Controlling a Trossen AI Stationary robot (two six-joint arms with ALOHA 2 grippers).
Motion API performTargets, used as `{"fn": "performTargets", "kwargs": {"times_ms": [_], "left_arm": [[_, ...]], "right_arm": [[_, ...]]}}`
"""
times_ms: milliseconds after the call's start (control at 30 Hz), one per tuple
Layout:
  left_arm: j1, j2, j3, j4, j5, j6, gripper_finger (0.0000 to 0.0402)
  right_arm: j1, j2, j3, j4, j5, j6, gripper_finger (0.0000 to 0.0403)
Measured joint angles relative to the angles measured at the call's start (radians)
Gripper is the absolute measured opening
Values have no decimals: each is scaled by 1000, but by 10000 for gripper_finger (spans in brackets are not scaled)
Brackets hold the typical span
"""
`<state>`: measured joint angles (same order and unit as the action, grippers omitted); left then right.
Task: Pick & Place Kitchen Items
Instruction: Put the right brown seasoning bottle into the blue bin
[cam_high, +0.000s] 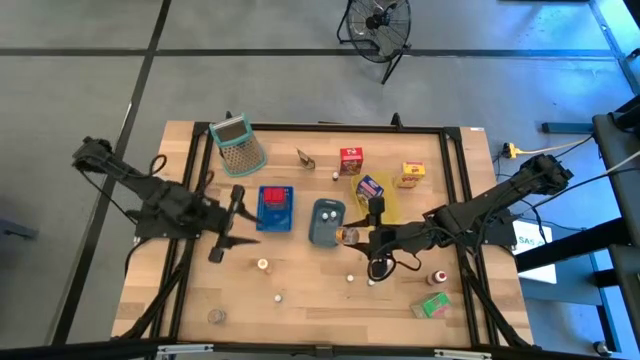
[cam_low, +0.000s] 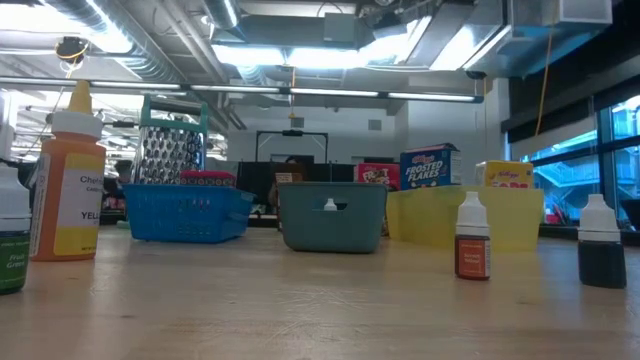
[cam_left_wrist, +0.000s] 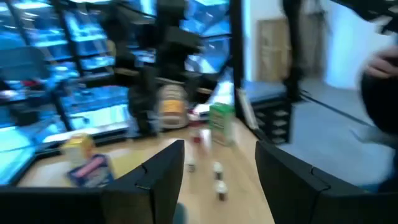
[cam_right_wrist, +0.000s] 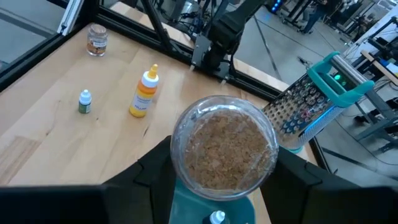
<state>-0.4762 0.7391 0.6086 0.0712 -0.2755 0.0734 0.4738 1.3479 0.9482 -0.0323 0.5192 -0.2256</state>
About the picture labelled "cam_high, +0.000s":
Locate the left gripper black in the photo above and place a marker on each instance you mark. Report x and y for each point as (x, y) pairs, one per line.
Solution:
(220, 225)

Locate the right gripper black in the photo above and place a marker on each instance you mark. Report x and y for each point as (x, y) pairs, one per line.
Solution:
(378, 237)

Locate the brown glass spice jar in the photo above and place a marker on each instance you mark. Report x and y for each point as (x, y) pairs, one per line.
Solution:
(347, 236)

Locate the red spice jar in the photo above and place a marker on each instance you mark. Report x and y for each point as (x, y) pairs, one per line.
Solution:
(274, 197)

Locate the grey-teal plastic basket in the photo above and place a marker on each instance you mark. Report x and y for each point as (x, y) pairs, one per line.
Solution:
(322, 235)

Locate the blue Frosted Flakes box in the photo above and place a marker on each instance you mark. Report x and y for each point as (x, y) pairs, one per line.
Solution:
(369, 187)

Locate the yellow Corn Pops box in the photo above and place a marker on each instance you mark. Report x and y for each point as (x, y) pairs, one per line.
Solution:
(413, 172)

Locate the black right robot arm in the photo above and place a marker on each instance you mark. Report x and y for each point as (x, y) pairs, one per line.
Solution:
(475, 210)

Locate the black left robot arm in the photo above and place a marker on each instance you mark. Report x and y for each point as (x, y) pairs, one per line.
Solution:
(165, 205)

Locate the blue plastic basket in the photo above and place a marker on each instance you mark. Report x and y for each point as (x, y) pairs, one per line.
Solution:
(275, 222)

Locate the orange yellow-capped squeeze bottle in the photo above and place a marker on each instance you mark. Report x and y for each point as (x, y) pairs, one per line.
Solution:
(263, 264)

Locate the yellow plastic basket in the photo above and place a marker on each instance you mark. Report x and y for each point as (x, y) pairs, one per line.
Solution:
(392, 200)

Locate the red Froot Loops box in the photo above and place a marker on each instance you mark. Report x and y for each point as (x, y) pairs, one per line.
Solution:
(351, 161)

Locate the teal-framed metal box grater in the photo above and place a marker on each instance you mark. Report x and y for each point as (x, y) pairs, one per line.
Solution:
(242, 152)

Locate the red bottle with white cap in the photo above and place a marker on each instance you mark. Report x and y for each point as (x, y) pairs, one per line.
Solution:
(439, 276)

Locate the brown paper packet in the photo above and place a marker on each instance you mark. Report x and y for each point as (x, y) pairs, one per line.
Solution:
(306, 160)

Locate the small clear glass jar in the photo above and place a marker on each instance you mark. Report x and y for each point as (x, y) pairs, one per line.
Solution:
(216, 316)

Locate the green packaged sponge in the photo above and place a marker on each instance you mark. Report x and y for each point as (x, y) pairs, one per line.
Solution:
(434, 305)

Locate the white printed sign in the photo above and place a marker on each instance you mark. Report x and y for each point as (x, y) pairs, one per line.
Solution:
(545, 274)

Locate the black rig beam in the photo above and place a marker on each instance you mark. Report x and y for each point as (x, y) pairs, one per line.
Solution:
(100, 350)

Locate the black floor fan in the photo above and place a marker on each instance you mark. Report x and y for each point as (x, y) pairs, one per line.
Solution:
(372, 22)

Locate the blue metal bar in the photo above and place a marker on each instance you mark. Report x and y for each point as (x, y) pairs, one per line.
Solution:
(567, 128)

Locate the dark grey side table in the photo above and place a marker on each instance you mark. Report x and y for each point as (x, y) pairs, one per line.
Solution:
(617, 165)

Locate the black caster wheel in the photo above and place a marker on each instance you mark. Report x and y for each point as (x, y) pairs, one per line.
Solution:
(602, 347)

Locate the black aluminium table frame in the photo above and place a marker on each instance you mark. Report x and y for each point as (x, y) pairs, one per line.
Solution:
(320, 127)

